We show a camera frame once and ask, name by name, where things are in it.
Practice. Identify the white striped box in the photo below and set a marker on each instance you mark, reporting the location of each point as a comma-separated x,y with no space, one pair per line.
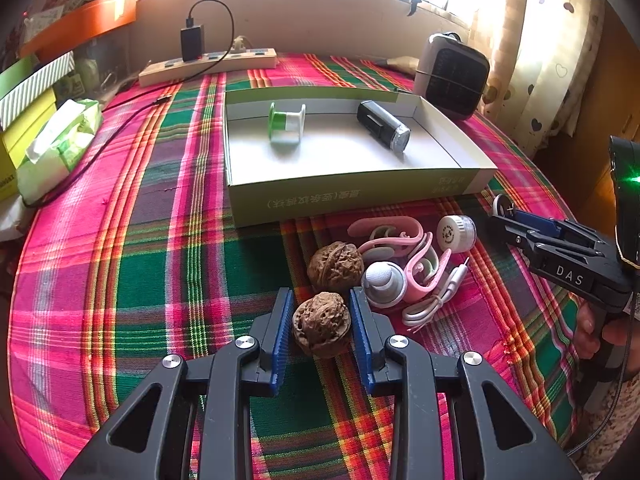
35,87

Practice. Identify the heart-print curtain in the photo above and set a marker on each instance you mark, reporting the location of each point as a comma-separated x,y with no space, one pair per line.
545,50

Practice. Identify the person's right hand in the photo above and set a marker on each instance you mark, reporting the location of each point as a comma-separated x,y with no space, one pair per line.
584,327

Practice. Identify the orange shelf with clutter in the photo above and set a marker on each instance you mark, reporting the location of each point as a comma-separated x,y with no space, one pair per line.
80,25

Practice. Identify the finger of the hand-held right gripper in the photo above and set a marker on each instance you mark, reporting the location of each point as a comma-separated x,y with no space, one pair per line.
542,225
510,230

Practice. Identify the brown paper bag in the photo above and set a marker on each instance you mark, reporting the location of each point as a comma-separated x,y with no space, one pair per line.
400,64

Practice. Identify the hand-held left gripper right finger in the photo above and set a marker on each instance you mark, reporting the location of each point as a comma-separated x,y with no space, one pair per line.
361,340

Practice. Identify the black cylindrical device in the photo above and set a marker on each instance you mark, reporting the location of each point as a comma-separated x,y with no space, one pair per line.
382,125

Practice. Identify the pink headphones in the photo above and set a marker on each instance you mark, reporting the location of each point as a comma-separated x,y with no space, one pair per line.
417,265

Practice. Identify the pointed brown walnut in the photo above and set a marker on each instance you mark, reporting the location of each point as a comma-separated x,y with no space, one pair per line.
335,266

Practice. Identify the white plug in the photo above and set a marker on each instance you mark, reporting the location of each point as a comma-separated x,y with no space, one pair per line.
240,44

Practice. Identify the cream power strip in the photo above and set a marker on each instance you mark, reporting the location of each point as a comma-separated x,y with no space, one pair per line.
210,66

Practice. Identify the white and black space heater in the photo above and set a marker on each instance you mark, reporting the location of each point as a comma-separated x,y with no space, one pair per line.
452,77

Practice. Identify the black charger adapter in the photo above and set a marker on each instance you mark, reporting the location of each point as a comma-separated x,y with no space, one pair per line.
192,42

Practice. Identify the white ball-head massager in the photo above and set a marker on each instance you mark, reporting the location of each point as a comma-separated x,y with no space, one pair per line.
382,285

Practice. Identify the green and white spool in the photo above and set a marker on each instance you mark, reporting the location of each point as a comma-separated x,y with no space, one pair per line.
285,122

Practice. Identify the yellow-green box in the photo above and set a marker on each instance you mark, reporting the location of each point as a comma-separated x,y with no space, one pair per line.
25,132

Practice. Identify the round brown walnut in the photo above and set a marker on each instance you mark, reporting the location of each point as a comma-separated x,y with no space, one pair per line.
320,327

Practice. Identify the small white round cap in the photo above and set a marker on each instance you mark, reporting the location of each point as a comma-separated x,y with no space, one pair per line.
455,232

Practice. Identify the green-sided cardboard box tray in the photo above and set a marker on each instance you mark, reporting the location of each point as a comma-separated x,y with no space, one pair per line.
350,180

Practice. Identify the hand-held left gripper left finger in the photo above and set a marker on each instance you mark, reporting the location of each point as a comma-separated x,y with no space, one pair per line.
281,340

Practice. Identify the green tissue pack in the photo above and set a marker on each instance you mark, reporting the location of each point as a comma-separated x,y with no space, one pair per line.
60,150

